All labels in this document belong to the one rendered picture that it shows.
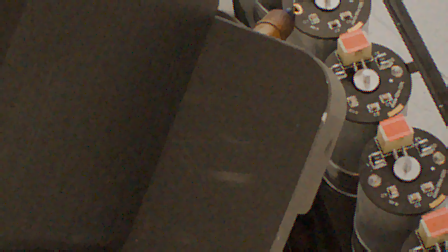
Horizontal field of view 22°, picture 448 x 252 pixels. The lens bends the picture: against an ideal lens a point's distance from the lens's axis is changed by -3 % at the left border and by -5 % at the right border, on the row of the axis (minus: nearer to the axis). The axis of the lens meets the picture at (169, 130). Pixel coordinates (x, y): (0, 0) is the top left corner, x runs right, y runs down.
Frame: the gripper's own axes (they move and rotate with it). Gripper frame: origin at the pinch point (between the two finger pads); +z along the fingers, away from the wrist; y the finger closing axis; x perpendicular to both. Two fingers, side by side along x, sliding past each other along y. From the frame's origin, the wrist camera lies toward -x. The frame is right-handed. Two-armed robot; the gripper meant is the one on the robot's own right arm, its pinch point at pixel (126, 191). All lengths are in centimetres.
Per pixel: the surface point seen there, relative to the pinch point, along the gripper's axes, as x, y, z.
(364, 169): -2.2, -3.6, 5.8
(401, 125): -3.6, -4.1, 5.7
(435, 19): -7.9, -2.6, 15.7
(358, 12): -6.2, -1.6, 7.8
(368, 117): -3.5, -3.1, 6.4
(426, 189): -2.4, -5.3, 5.8
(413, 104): -4.8, -3.1, 14.1
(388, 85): -4.5, -3.2, 7.0
